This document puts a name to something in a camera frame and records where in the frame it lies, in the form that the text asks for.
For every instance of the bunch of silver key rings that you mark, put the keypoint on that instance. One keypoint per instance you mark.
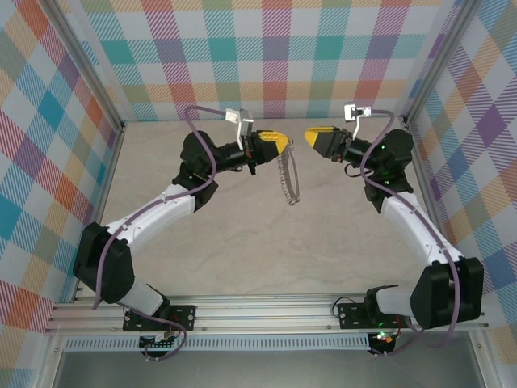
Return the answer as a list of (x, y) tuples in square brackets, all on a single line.
[(292, 178)]

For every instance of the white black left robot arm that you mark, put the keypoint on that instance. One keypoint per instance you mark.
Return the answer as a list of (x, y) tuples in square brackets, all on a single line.
[(153, 210)]

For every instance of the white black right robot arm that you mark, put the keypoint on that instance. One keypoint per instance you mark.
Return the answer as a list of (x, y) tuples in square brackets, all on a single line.
[(420, 230)]

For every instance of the small electronics board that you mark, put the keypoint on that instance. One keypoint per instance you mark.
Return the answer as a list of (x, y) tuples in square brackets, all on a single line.
[(157, 341), (383, 341)]

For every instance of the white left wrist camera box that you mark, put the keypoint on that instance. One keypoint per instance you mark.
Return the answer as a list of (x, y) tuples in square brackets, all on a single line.
[(244, 119)]

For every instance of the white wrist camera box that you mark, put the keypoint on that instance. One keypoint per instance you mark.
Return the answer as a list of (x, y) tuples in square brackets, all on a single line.
[(357, 111), (244, 119)]

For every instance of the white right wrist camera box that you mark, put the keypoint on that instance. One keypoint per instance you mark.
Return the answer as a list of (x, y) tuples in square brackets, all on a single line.
[(357, 111)]

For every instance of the aluminium table side rail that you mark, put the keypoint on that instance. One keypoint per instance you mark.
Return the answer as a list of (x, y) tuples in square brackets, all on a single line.
[(107, 182), (425, 182)]

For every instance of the aluminium frame post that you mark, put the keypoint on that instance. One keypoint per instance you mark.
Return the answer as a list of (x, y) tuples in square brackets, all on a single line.
[(50, 363), (87, 60), (438, 60), (482, 359)]

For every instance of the long aluminium base rail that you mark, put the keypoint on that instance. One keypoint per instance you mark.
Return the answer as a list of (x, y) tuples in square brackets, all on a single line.
[(262, 315)]

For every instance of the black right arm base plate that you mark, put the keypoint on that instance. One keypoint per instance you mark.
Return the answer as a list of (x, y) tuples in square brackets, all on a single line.
[(351, 315)]

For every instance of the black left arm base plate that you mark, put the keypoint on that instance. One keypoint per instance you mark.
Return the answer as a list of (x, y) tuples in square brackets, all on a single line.
[(183, 317)]

